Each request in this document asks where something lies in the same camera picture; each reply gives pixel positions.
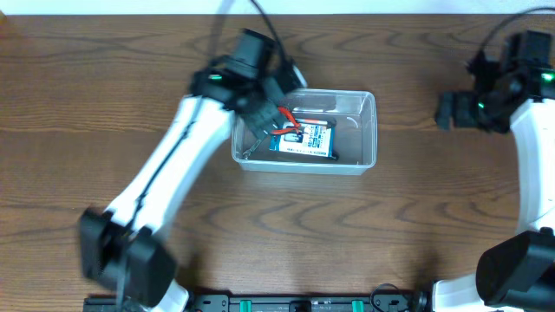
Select white teal screwdriver set box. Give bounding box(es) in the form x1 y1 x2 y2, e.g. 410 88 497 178
269 124 336 159

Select red handled pliers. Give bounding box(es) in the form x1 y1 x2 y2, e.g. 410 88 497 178
270 107 301 136

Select small black red hammer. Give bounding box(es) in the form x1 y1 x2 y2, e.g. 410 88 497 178
296 119 336 128

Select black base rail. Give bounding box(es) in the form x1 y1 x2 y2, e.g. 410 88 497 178
82 282 434 312

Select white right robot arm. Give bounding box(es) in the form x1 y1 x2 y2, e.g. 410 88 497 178
431 30 554 311

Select clear plastic container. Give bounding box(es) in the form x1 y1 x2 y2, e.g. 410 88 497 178
232 89 377 175

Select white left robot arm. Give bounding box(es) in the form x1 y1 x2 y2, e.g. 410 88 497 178
77 29 306 311

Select silver combination wrench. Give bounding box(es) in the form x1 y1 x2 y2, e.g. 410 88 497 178
242 139 264 159

